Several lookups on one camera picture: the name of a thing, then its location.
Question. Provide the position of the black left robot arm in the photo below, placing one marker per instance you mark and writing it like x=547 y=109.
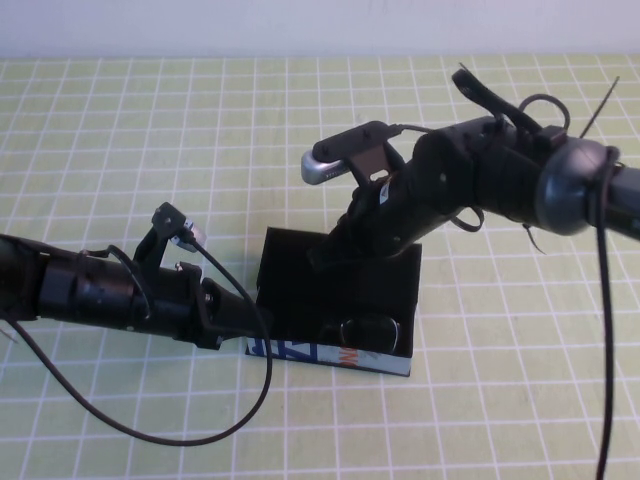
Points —
x=60 y=290

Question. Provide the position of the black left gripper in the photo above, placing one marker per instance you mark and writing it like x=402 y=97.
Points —
x=175 y=305

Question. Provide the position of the black glasses case printed side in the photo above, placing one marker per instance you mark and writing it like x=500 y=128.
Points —
x=285 y=280

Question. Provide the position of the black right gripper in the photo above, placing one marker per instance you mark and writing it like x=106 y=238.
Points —
x=385 y=225

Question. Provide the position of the black right camera mount bracket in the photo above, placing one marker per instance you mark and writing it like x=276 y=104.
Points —
x=350 y=137

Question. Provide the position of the black framed glasses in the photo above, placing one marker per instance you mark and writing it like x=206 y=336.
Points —
x=370 y=327

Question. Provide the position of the green checked tablecloth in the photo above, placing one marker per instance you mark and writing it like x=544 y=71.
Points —
x=450 y=415

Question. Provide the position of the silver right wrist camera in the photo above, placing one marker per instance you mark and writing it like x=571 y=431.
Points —
x=315 y=170

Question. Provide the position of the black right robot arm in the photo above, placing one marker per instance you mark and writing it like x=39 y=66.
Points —
x=575 y=185

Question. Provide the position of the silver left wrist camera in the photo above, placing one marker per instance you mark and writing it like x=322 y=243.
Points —
x=192 y=234

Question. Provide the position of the black left camera mount bracket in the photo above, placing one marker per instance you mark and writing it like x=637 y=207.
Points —
x=167 y=217

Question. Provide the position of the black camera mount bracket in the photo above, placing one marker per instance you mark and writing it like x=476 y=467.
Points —
x=167 y=217
x=350 y=137

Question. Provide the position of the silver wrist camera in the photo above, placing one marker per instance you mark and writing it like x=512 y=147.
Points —
x=315 y=170
x=192 y=234

